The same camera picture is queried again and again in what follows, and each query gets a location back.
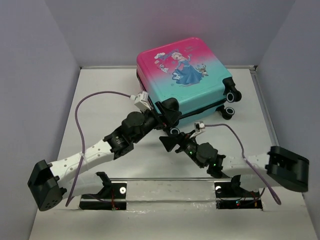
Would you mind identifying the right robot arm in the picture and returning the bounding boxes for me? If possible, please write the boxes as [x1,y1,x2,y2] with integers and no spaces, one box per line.
[159,132,310,196]

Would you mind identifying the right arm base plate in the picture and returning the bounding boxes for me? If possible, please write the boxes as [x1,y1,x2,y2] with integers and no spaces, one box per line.
[214,175,264,210]

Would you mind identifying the purple cable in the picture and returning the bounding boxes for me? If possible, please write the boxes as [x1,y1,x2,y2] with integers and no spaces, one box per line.
[65,91,133,208]
[203,123,281,206]

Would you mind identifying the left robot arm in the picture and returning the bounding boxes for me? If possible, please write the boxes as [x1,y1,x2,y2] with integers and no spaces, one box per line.
[27,97,182,212]

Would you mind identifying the pink and teal suitcase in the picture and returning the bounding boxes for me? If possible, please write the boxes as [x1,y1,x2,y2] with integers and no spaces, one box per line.
[136,37,242,134]

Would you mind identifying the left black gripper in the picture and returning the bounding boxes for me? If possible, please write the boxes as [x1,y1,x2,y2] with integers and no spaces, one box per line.
[131,101,182,144]

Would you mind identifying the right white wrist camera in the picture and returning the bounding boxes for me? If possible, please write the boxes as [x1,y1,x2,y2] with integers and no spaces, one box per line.
[190,121,206,138]

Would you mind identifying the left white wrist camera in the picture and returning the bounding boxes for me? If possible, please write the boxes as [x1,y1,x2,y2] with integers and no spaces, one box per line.
[129,91,152,112]

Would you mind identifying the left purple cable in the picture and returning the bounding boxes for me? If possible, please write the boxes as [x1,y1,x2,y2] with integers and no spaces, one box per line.
[65,91,133,208]

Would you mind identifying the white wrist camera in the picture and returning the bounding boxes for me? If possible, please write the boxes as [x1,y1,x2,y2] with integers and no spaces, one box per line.
[129,91,152,112]
[190,121,206,138]

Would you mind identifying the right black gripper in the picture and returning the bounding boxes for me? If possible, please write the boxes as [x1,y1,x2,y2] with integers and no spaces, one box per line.
[159,130,204,169]

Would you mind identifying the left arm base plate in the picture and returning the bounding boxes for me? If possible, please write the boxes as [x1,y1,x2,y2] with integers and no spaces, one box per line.
[79,171,127,211]

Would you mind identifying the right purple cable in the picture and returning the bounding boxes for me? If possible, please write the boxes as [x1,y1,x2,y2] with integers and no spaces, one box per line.
[203,123,281,206]

